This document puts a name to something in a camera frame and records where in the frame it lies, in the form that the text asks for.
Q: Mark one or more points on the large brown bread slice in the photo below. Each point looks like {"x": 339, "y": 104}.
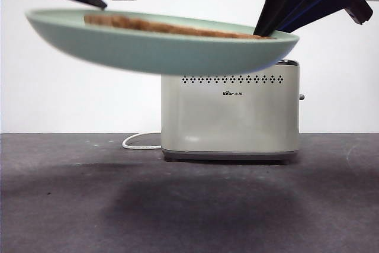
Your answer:
{"x": 154, "y": 25}

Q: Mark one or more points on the pale green round plate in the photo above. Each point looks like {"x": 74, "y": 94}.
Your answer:
{"x": 148, "y": 54}

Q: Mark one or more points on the grey toaster lever knob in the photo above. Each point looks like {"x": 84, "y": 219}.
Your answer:
{"x": 301, "y": 97}

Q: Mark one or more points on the cream toaster with chrome top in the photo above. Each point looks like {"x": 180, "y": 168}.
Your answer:
{"x": 231, "y": 122}

